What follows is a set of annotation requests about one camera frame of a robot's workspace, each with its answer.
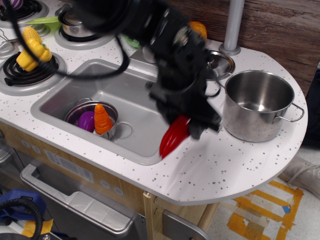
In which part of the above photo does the green toy vegetable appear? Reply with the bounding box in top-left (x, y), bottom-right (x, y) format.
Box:
top-left (122, 34), bottom-right (141, 49)

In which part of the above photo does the metal wire utensil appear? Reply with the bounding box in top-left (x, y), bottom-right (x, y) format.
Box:
top-left (0, 29), bottom-right (20, 60)

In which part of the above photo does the back right stove burner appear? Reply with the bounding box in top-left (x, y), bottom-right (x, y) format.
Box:
top-left (54, 23), bottom-right (114, 51)

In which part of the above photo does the yellow toy corn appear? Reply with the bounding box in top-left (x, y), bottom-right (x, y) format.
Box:
top-left (22, 26), bottom-right (43, 43)

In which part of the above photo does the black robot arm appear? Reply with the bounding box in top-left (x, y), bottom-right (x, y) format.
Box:
top-left (72, 0), bottom-right (222, 139)

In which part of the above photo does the purple white toy onion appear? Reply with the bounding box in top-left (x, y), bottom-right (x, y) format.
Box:
top-left (9, 0), bottom-right (24, 10)

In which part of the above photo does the black front stove burner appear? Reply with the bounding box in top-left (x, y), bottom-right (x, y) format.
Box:
top-left (0, 53), bottom-right (63, 97)

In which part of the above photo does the green toy leaf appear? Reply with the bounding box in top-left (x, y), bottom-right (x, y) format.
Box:
top-left (25, 16), bottom-right (60, 25)

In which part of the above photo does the yellow toy bell pepper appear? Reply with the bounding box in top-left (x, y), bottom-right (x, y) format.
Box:
top-left (15, 38), bottom-right (53, 73)

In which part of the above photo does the back left stove burner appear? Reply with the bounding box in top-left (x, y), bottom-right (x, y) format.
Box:
top-left (0, 0), bottom-right (49, 29)

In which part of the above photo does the purple toy eggplant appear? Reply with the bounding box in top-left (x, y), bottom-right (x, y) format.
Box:
top-left (77, 111), bottom-right (95, 133)

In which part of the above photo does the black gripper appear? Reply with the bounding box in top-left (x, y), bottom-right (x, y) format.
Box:
top-left (149, 72), bottom-right (222, 140)

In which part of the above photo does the steel pot lid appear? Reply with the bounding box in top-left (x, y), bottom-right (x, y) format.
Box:
top-left (206, 50), bottom-right (236, 81)

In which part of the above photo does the grey sink basin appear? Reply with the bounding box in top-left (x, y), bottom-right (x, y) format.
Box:
top-left (31, 69), bottom-right (169, 165)

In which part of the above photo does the orange toy carrot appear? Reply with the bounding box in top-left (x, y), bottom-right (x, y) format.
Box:
top-left (94, 103), bottom-right (113, 135)

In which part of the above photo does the grey oven door handle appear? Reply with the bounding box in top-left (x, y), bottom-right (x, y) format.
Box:
top-left (20, 164), bottom-right (133, 238)

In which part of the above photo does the orange toy pumpkin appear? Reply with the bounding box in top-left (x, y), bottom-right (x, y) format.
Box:
top-left (188, 21), bottom-right (208, 41)

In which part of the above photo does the grey toy faucet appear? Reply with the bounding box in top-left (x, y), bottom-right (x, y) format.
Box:
top-left (129, 46), bottom-right (158, 73)

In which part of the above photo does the large steel pot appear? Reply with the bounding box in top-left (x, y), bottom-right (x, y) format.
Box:
top-left (217, 70), bottom-right (305, 143)

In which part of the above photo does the blue clamp tool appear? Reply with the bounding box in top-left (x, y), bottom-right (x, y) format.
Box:
top-left (0, 188), bottom-right (47, 221)

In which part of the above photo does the red toy chili pepper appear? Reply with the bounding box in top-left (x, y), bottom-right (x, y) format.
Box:
top-left (159, 115), bottom-right (191, 159)

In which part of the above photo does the small lidded steel pot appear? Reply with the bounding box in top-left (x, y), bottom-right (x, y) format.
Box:
top-left (58, 7), bottom-right (95, 38)

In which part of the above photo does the white shoe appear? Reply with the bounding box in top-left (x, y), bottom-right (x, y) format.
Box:
top-left (281, 156), bottom-right (320, 199)

